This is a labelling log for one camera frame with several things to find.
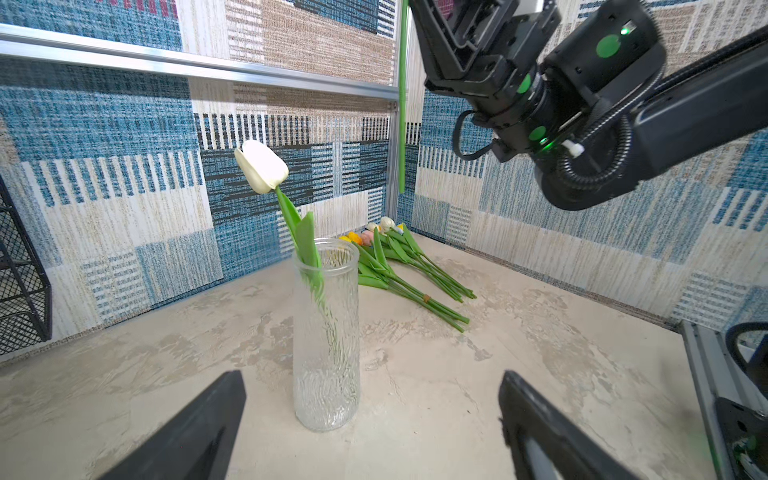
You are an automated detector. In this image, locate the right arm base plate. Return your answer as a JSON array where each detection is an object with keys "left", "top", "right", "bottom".
[{"left": 713, "top": 322, "right": 768, "bottom": 480}]

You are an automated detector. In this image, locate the pink tulip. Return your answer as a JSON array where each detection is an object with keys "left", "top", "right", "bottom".
[{"left": 398, "top": 0, "right": 409, "bottom": 194}]

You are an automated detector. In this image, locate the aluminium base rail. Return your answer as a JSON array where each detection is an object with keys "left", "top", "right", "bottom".
[{"left": 680, "top": 321, "right": 767, "bottom": 479}]

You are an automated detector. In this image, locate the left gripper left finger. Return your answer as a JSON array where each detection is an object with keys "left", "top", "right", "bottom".
[{"left": 102, "top": 370, "right": 247, "bottom": 479}]

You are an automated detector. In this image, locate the tulip bunch blue yellow white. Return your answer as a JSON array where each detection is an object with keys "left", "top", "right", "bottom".
[{"left": 360, "top": 217, "right": 476, "bottom": 303}]

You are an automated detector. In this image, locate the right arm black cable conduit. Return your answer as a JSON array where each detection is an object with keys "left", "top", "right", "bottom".
[{"left": 533, "top": 113, "right": 637, "bottom": 193}]

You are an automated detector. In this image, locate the black wire shelf rack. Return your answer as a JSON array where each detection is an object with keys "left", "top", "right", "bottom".
[{"left": 1, "top": 186, "right": 52, "bottom": 355}]

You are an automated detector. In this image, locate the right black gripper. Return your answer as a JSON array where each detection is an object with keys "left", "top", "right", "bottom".
[{"left": 410, "top": 1, "right": 561, "bottom": 114}]

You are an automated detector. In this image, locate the clear glass vase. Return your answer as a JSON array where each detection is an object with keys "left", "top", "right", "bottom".
[{"left": 293, "top": 238, "right": 362, "bottom": 432}]

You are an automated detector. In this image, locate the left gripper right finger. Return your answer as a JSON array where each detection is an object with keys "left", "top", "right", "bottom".
[{"left": 498, "top": 370, "right": 636, "bottom": 479}]

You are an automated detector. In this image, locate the tulip bunch yellow orange pink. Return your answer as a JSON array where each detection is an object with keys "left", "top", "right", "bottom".
[{"left": 342, "top": 232, "right": 470, "bottom": 332}]

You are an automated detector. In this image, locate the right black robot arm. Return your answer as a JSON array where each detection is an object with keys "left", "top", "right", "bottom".
[{"left": 411, "top": 1, "right": 767, "bottom": 211}]

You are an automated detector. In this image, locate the white tulip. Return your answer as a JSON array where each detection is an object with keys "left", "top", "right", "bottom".
[{"left": 233, "top": 139, "right": 337, "bottom": 337}]

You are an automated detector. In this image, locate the aluminium frame crossbar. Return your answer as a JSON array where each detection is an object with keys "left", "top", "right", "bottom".
[{"left": 1, "top": 24, "right": 399, "bottom": 102}]

